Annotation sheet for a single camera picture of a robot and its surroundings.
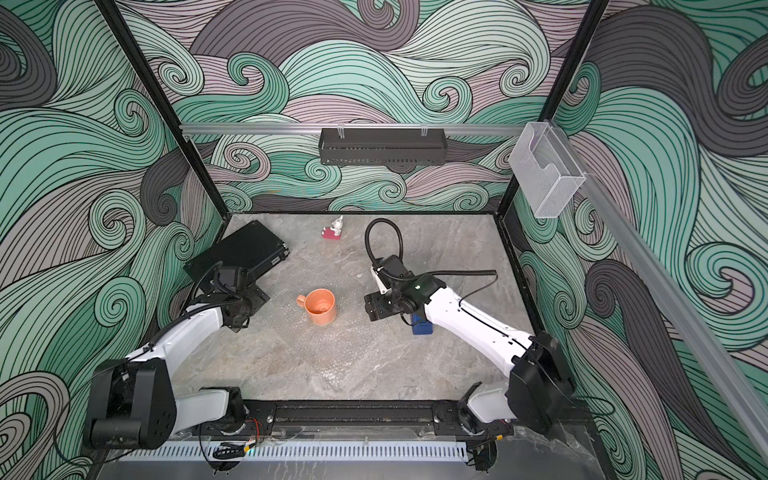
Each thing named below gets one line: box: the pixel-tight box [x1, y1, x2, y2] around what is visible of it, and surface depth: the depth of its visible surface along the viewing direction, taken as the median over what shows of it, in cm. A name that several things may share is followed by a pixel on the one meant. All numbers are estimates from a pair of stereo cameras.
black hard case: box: [183, 220, 290, 293], surface depth 105 cm
